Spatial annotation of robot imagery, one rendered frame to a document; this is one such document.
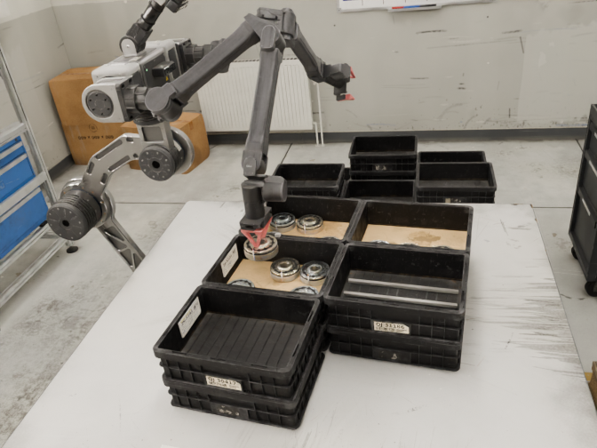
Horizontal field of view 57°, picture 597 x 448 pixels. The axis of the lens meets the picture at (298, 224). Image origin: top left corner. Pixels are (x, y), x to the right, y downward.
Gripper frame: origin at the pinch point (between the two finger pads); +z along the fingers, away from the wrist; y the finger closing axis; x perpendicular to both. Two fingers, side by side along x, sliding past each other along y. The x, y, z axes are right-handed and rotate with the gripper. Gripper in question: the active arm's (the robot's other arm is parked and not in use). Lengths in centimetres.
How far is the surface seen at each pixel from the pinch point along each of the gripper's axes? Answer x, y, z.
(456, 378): -61, -9, 34
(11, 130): 202, 104, 18
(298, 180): 41, 146, 60
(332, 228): -9, 45, 23
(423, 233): -43, 47, 22
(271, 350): -9.8, -22.2, 22.2
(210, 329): 12.3, -17.6, 22.9
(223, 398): -0.7, -37.5, 27.7
